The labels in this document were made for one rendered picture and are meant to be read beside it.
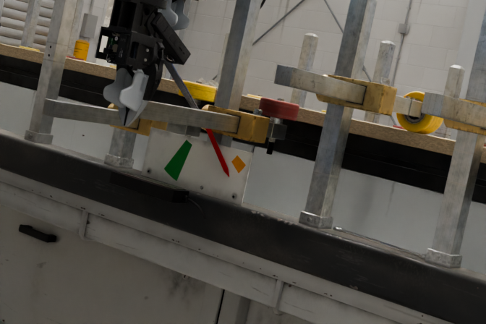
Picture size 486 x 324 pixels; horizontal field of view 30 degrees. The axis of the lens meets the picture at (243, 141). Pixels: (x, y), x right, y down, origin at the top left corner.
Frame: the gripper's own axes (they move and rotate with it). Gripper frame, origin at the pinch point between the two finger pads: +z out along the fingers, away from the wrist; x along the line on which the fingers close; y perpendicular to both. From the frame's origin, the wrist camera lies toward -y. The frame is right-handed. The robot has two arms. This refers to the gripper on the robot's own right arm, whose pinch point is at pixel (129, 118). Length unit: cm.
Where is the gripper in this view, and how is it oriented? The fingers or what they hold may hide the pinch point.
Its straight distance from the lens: 150.9
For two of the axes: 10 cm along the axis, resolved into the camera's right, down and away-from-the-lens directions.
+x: 7.9, 2.0, -5.9
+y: -5.8, -0.8, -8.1
